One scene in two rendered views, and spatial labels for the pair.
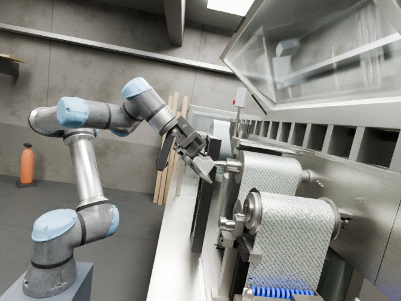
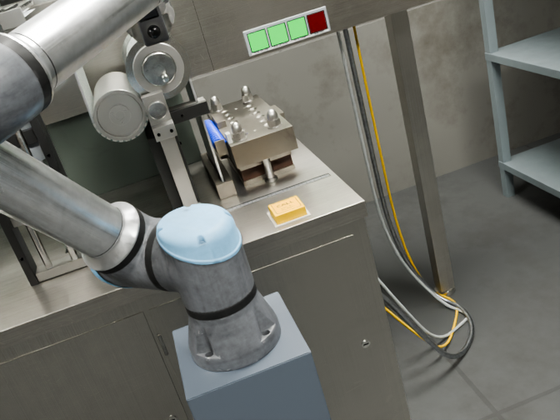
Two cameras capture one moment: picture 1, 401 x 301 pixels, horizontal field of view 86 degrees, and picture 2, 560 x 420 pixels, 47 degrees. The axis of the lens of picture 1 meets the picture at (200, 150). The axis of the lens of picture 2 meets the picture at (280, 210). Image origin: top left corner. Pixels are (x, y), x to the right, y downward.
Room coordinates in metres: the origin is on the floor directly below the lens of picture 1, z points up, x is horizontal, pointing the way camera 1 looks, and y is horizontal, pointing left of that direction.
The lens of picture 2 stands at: (0.56, 1.32, 1.51)
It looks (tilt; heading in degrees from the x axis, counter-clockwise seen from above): 24 degrees down; 268
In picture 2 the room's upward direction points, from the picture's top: 16 degrees counter-clockwise
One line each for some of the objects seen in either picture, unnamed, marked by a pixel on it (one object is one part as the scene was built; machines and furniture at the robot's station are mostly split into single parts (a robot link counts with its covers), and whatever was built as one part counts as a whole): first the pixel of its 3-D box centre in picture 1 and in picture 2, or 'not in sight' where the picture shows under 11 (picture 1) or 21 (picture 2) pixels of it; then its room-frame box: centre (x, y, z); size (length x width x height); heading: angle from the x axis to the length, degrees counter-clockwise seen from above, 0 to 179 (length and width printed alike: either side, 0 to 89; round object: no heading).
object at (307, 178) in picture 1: (300, 176); not in sight; (0.95, -0.46, 1.34); 0.07 x 0.07 x 0.07; 6
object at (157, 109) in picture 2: (222, 222); (157, 109); (0.70, -0.11, 1.18); 0.04 x 0.02 x 0.04; 6
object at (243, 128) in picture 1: (240, 127); not in sight; (1.40, -0.23, 1.50); 0.14 x 0.14 x 0.06
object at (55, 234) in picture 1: (57, 233); (202, 254); (0.65, 0.42, 1.07); 0.13 x 0.12 x 0.14; 142
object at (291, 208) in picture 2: not in sight; (287, 210); (0.49, 0.02, 0.91); 0.07 x 0.07 x 0.02; 6
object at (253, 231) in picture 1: (252, 210); (158, 67); (0.67, -0.20, 1.25); 0.15 x 0.01 x 0.15; 6
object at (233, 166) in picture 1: (232, 166); not in sight; (0.92, -0.15, 1.34); 0.06 x 0.06 x 0.06; 6
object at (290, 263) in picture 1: (286, 264); (194, 104); (0.62, -0.32, 1.11); 0.23 x 0.01 x 0.18; 96
